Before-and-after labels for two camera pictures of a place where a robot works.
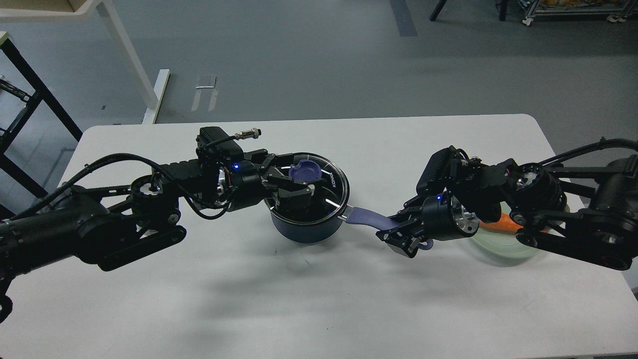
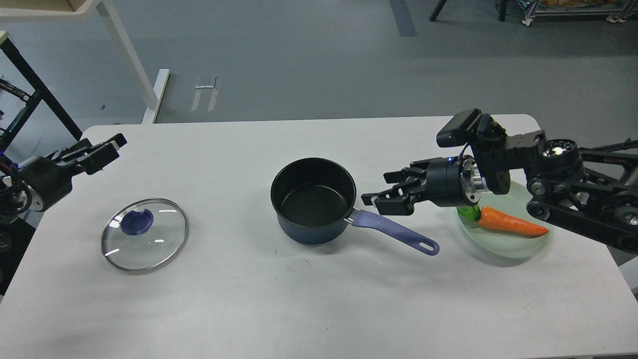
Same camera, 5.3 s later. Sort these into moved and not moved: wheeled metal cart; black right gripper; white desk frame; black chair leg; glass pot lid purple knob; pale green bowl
Moved: glass pot lid purple knob; black right gripper
Not moved: wheeled metal cart; white desk frame; black chair leg; pale green bowl
